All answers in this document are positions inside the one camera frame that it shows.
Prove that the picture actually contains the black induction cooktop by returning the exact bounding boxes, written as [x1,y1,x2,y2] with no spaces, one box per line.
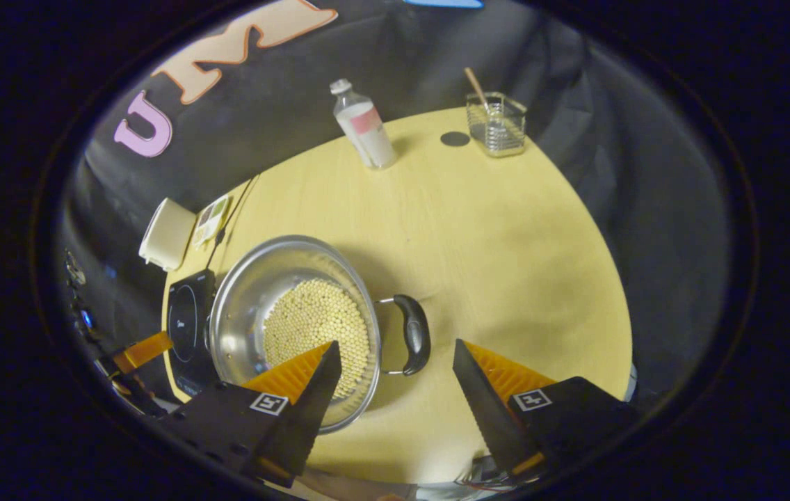
[167,270,220,397]

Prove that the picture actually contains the stainless steel pot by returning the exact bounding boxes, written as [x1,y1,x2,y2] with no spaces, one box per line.
[206,235,432,434]

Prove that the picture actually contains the pile of yellow soybeans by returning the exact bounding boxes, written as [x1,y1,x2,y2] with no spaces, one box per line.
[263,278,371,401]

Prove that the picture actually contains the white divided bean dish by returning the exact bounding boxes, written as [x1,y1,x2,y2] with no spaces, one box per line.
[191,195,232,249]

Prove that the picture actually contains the wooden stick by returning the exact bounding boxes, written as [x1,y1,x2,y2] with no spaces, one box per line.
[464,67,490,106]

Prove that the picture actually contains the black backdrop cloth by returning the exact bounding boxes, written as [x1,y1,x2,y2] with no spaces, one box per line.
[54,0,736,418]

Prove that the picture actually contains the white toaster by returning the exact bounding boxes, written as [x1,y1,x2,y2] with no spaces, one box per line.
[138,198,198,272]

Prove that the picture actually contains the ribbed glass container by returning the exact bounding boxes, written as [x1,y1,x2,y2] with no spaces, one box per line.
[466,92,528,158]

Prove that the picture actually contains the clear bottle red label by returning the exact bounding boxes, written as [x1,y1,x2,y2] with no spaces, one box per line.
[330,78,398,170]

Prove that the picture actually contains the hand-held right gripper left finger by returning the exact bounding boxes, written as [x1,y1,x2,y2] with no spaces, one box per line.
[159,340,344,488]

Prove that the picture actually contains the black power cable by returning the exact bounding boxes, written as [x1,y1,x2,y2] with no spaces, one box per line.
[206,175,260,271]

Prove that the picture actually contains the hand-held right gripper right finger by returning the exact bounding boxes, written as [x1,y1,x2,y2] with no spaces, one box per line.
[452,339,639,481]

